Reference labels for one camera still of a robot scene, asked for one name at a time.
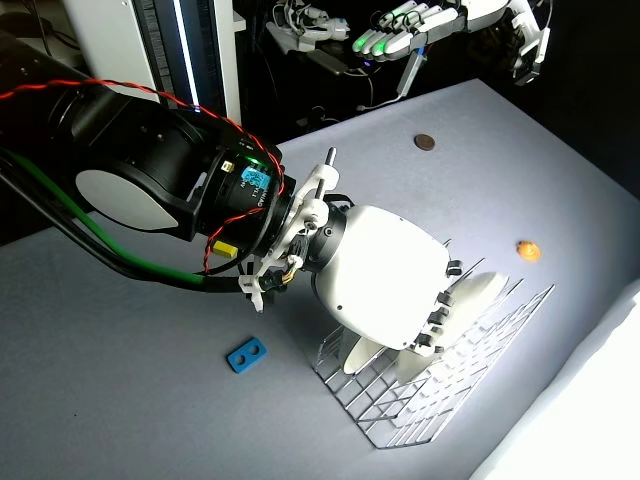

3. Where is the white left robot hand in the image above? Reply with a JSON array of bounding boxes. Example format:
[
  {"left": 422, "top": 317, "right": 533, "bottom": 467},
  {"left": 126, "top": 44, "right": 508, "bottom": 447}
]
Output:
[{"left": 351, "top": 0, "right": 512, "bottom": 64}]

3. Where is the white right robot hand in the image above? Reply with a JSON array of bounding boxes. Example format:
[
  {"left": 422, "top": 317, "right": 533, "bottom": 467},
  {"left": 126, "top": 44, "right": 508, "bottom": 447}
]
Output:
[{"left": 312, "top": 203, "right": 462, "bottom": 359}]

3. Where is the white plate with dark rim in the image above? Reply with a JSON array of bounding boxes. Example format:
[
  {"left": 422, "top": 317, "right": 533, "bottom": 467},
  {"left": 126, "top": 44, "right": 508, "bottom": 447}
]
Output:
[{"left": 343, "top": 334, "right": 387, "bottom": 375}]

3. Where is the white plate with small smudge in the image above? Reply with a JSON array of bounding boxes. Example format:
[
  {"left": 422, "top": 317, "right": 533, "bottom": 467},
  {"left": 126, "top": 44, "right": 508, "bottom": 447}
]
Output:
[{"left": 394, "top": 271, "right": 511, "bottom": 386}]

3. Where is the black power adapter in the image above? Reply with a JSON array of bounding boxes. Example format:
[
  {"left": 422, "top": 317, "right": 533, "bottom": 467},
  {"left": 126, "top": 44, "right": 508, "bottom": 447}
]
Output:
[{"left": 307, "top": 47, "right": 351, "bottom": 76}]

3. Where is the spare white robot hand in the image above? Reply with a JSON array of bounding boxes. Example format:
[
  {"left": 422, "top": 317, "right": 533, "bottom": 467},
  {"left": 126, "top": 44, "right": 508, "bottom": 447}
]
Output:
[{"left": 264, "top": 0, "right": 351, "bottom": 54}]

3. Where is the orange swirl cookie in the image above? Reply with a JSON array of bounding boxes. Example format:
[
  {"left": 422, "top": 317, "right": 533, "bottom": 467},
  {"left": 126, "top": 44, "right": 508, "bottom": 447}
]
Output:
[{"left": 516, "top": 239, "right": 542, "bottom": 263}]

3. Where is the blue block with two holes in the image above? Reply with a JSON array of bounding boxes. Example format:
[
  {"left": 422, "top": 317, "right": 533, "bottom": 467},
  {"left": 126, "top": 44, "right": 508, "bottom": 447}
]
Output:
[{"left": 225, "top": 337, "right": 269, "bottom": 375}]

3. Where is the white cable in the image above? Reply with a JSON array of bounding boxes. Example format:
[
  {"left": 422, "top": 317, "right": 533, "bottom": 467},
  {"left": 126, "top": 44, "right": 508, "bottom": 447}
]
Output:
[{"left": 356, "top": 64, "right": 402, "bottom": 114}]

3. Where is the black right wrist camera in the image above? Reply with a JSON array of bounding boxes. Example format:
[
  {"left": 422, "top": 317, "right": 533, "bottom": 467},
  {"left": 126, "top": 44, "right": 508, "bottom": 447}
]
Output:
[{"left": 238, "top": 272, "right": 289, "bottom": 315}]

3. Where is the silver wire plate rack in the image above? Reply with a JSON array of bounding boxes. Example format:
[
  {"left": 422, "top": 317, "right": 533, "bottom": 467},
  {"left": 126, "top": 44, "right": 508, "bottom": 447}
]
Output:
[{"left": 313, "top": 239, "right": 557, "bottom": 450}]

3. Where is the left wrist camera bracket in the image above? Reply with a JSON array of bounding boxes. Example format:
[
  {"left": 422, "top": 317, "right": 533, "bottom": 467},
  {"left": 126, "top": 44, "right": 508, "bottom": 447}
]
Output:
[{"left": 514, "top": 27, "right": 552, "bottom": 87}]

